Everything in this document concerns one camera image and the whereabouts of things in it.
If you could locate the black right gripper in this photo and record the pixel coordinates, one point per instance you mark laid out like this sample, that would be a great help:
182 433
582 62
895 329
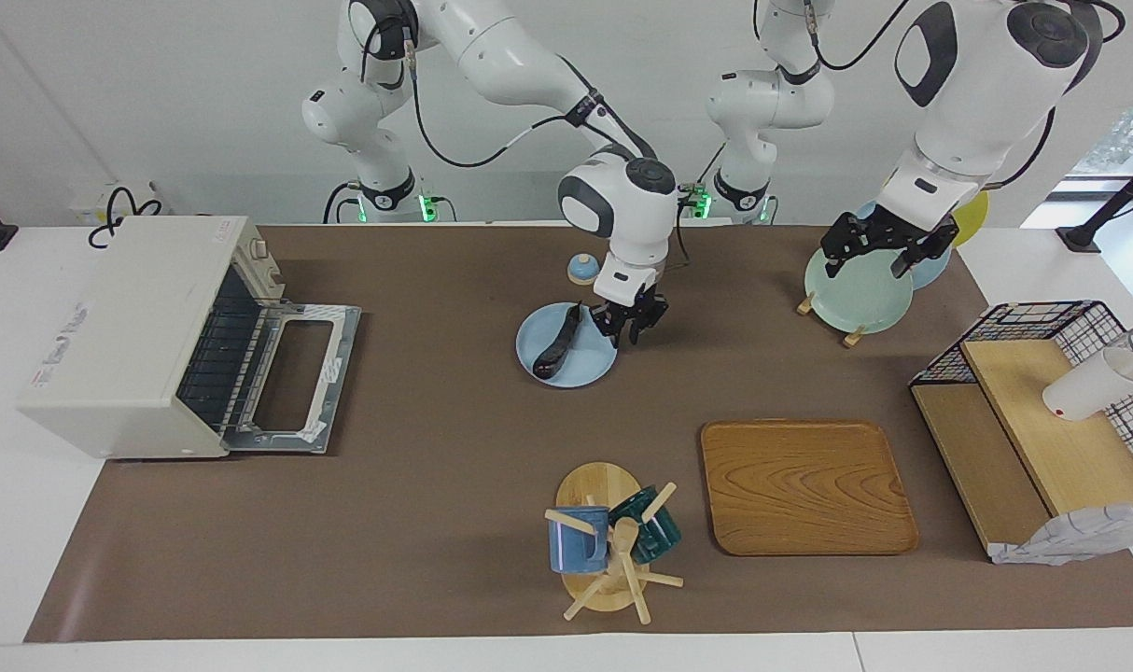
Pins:
634 310

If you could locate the small blue white bell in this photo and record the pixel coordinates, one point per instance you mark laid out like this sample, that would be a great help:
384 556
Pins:
583 271

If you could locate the dark purple eggplant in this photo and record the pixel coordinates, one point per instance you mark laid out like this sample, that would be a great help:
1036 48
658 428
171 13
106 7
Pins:
557 350

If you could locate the wooden plate rack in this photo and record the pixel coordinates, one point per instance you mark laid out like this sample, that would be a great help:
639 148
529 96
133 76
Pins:
852 338

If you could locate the pale green plate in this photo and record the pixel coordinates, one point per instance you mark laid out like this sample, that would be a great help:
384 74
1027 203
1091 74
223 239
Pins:
856 294

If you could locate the grey white cloth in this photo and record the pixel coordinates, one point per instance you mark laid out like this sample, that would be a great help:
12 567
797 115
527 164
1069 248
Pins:
1080 537

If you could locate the black stand with long bar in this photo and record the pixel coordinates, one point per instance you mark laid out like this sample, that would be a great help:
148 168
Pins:
1112 205

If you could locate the rectangular wooden tray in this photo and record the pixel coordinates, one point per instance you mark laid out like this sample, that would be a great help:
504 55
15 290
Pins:
804 485

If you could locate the blue mug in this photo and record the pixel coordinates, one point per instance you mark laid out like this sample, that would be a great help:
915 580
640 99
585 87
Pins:
576 546

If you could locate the white cup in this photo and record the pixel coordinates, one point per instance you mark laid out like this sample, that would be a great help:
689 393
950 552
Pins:
1084 390

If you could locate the glass oven door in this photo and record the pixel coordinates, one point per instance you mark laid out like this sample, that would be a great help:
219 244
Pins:
338 373

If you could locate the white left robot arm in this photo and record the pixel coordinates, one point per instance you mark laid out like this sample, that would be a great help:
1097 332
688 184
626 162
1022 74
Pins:
977 103

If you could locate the beige toaster oven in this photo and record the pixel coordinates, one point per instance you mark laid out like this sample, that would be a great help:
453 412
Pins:
128 336

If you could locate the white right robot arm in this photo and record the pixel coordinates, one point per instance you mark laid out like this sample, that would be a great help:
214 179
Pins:
501 56

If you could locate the wooden shelf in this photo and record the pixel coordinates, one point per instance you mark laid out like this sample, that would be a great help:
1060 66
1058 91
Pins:
1061 457

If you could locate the white wall power outlet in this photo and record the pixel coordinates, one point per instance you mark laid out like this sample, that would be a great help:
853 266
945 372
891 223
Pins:
90 201

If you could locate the dark green mug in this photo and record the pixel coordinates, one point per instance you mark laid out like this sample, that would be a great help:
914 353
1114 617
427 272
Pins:
655 537

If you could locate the yellow plate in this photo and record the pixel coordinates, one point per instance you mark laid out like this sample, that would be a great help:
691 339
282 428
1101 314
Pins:
972 219

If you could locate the brown table mat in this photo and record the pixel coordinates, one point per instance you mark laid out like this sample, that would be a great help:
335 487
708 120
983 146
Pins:
436 523

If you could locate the light blue racked plate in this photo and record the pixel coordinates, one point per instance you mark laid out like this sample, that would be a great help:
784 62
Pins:
935 271

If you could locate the wooden mug tree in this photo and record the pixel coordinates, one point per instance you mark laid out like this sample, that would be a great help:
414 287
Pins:
596 485

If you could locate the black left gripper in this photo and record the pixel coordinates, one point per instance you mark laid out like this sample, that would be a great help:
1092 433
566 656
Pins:
888 230

